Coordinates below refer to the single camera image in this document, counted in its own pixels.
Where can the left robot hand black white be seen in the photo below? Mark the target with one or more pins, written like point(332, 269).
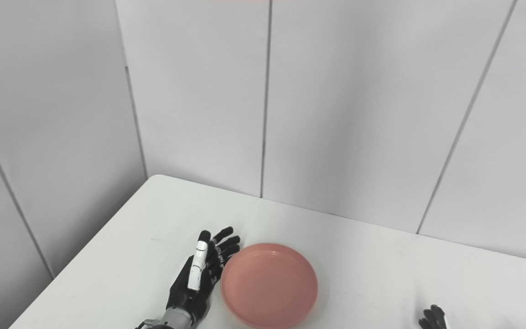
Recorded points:
point(194, 283)

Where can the pink round plate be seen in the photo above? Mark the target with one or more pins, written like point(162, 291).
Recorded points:
point(269, 285)

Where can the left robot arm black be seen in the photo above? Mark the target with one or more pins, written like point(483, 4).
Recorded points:
point(171, 320)

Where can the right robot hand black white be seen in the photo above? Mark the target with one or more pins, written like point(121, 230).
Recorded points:
point(433, 317)

